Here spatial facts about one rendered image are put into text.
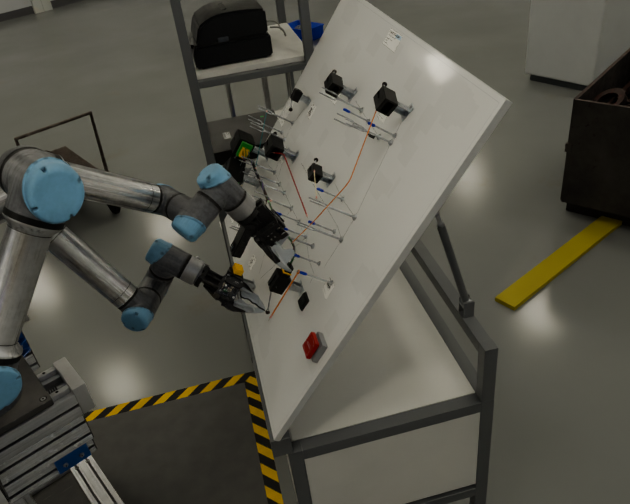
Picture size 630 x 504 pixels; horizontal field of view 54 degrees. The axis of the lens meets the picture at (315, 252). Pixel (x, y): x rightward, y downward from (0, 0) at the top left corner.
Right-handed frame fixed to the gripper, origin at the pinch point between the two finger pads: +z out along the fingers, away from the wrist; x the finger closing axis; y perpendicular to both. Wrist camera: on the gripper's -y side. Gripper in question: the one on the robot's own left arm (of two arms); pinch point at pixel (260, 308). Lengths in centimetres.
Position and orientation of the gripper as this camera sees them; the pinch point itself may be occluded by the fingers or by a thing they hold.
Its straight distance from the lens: 181.8
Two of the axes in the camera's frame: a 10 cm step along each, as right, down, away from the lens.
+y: 2.8, -2.3, -9.3
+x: 4.2, -8.4, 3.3
